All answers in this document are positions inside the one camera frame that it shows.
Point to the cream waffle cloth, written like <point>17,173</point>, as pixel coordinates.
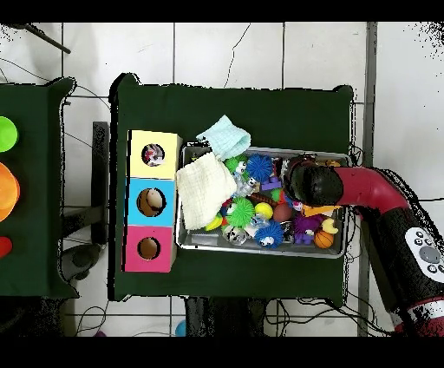
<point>204,191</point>

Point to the mint green waffle cloth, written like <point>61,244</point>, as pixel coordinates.
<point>225,139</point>

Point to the pale floral cloth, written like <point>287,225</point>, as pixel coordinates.
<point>153,155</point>

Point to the bright green cup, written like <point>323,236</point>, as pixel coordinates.
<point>7,133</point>

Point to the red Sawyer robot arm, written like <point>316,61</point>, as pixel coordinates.
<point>374,191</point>

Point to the shallow clear mesh bin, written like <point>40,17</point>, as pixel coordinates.
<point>208,241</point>

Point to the wooden box with three holes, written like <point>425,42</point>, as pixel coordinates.
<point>138,170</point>

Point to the green spiky ball with eyes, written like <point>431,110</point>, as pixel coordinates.
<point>234,163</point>

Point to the green spiky rubber ball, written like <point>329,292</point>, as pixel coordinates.
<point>240,211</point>

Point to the blue spiky rubber ball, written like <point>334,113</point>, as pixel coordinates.
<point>259,167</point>

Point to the purple toy brick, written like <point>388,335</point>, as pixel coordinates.
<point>271,183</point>

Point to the yellow tennis ball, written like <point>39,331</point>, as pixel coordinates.
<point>264,210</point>

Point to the crushed silver can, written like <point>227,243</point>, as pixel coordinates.
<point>235,235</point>

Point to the small brown football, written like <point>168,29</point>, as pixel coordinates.
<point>282,212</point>

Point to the blue spiky ball with eyes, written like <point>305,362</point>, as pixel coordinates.
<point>269,234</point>

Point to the dark green table cloth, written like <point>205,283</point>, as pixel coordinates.
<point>225,104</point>
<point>34,208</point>

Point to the purple fuzzy toy figure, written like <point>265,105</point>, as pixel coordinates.
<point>305,227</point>

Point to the pale yellow plush toy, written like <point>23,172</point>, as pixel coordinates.
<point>329,226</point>

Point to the small orange basketball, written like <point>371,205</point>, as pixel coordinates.
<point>324,239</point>

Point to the black upright panel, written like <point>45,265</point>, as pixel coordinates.
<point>100,173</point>

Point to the light blue round object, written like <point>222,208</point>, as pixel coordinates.
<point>180,329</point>

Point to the grey rounded object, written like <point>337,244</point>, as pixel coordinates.
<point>81,258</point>

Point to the orange bowl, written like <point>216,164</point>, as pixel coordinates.
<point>8,191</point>

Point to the orange cup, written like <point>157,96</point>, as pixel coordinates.
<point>5,247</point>

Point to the dark thin rod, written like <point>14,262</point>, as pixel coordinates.
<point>45,39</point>

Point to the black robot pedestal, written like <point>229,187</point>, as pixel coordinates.
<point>225,319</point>

